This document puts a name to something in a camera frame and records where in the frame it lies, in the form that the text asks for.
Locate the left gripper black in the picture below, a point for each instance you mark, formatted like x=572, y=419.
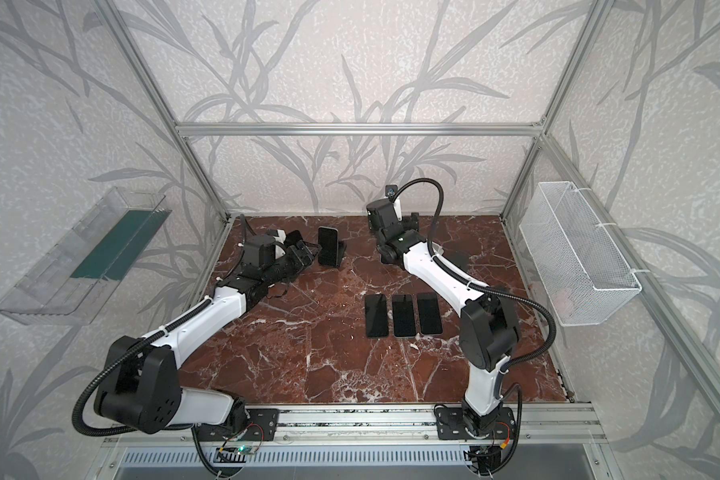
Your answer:
x=303, y=253

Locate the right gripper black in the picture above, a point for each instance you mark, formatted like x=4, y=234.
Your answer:
x=390, y=241

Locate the phone pink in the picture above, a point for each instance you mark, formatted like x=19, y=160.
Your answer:
x=429, y=314

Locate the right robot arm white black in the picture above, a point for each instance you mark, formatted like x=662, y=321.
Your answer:
x=489, y=328

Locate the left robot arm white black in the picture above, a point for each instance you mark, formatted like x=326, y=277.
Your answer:
x=139, y=387

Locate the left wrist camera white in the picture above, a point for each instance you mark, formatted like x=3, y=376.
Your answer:
x=278, y=234

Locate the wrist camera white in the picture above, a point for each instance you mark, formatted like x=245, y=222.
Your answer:
x=391, y=192
x=278, y=234

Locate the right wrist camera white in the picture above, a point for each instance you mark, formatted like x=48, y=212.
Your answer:
x=391, y=192

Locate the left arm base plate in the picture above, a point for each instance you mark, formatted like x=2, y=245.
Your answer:
x=243, y=424

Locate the white wire mesh basket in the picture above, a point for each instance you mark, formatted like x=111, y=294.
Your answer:
x=584, y=274

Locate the clear plastic wall tray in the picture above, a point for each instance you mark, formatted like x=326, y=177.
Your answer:
x=72, y=282

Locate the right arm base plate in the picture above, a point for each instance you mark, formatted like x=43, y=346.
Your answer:
x=458, y=423

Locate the aluminium front rail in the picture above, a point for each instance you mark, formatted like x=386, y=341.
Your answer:
x=414, y=424

